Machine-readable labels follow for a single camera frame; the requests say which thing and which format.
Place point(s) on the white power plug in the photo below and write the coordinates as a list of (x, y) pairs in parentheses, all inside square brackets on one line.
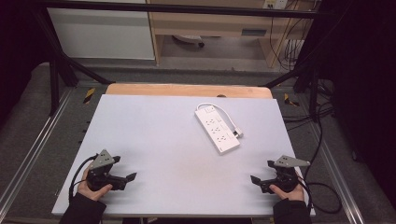
[(238, 132)]

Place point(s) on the white power strip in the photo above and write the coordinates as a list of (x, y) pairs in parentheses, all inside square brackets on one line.
[(218, 130)]

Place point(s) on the white cabinet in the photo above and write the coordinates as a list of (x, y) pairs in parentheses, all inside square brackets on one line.
[(99, 34)]

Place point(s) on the aluminium rail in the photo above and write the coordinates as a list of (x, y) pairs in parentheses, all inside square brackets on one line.
[(336, 174), (34, 146)]

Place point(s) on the light wooden desk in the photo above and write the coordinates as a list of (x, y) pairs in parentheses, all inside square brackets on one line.
[(218, 23)]

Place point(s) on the office chair base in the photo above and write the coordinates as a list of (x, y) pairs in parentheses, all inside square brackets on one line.
[(190, 39)]

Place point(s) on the wooden table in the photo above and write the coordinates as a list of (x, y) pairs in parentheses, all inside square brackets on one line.
[(186, 90)]

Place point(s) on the white table board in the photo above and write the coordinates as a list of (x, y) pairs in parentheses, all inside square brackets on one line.
[(162, 155)]

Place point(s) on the person's left hand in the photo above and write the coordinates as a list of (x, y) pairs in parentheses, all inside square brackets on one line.
[(93, 194)]

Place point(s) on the white wall outlet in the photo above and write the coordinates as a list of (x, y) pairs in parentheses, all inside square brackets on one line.
[(275, 3)]

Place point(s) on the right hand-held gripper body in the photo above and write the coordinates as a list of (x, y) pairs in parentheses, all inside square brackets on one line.
[(288, 179)]

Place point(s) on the black metal frame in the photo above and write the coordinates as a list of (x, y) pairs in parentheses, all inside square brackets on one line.
[(174, 7)]

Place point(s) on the black curtain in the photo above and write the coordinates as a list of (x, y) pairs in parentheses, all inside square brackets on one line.
[(364, 77), (18, 46)]

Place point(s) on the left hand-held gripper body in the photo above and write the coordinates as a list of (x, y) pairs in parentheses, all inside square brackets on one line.
[(101, 161)]

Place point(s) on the person's right hand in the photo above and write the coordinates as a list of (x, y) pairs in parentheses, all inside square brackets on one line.
[(292, 196)]

